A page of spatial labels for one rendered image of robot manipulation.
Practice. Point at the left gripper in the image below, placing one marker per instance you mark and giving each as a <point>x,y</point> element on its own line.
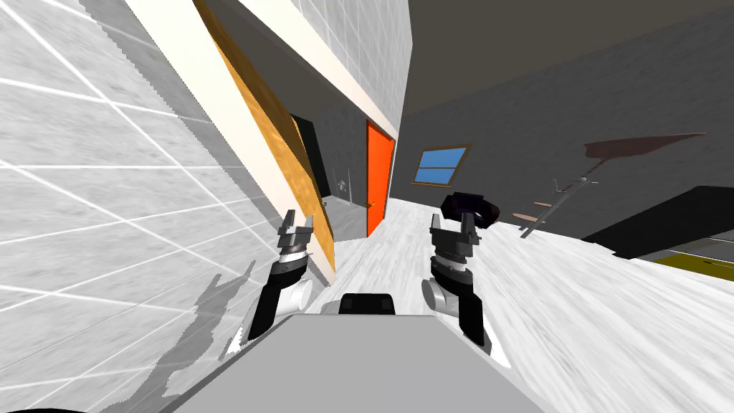
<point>293,239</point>

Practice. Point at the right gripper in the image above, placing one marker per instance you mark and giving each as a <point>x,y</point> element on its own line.
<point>450,242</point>

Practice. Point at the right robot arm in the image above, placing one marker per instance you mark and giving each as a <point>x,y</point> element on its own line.
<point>459,292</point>

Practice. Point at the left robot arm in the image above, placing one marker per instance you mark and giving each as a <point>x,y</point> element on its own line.
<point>279,292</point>

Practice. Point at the dark purple armchair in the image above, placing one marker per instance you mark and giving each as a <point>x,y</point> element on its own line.
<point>470,207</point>

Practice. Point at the blue window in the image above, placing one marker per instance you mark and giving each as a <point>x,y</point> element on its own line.
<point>440,166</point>

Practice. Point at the orange door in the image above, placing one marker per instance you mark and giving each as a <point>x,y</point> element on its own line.
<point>378,178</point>

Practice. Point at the wooden door leaf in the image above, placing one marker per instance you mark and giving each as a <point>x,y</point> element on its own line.
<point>269,123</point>

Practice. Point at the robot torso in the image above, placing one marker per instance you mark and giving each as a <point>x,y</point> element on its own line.
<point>355,367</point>

